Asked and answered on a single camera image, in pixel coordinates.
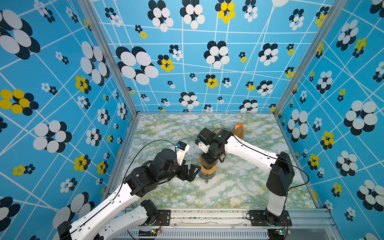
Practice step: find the green circuit board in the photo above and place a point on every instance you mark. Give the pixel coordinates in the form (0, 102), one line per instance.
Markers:
(276, 234)
(149, 233)

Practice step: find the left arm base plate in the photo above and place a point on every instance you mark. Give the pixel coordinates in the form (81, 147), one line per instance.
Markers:
(162, 218)

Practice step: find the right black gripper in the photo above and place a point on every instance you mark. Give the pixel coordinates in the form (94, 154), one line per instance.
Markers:
(207, 160)

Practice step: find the aluminium front rail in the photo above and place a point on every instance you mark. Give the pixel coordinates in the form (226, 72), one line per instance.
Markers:
(231, 224)

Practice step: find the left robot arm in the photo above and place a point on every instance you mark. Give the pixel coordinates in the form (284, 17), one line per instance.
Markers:
(104, 223)

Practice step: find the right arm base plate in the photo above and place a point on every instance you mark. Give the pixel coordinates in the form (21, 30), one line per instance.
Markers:
(262, 218)

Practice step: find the left green circuit board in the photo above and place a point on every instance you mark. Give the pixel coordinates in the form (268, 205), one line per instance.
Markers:
(149, 233)

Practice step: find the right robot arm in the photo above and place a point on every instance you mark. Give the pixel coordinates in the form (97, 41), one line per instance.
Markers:
(216, 146)

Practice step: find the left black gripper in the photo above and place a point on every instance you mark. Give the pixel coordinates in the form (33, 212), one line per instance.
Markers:
(185, 175)

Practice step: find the right green circuit board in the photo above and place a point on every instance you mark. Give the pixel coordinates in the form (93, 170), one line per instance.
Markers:
(276, 234)

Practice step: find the wooden ring holder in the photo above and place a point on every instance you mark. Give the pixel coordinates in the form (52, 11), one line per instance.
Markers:
(205, 171)

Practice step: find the orange coffee filter box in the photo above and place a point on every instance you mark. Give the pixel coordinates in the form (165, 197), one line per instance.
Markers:
(239, 131)

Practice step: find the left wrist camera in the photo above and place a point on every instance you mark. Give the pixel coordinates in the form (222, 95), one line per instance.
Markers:
(181, 149)

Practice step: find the grey glass pitcher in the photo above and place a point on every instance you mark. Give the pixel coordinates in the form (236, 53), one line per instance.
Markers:
(206, 177)

